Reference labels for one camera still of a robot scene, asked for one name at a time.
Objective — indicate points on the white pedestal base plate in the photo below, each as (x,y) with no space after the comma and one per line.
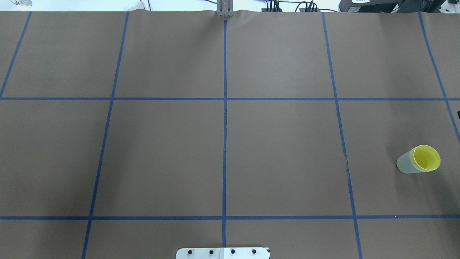
(224,253)

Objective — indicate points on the light green plastic cup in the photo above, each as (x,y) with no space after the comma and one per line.
(407,164)

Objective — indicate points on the yellow plastic cup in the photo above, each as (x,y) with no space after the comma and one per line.
(425,158)

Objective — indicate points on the black box with label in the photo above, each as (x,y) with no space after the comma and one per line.
(367,6)

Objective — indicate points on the aluminium profile post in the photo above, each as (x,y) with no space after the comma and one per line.
(224,8)

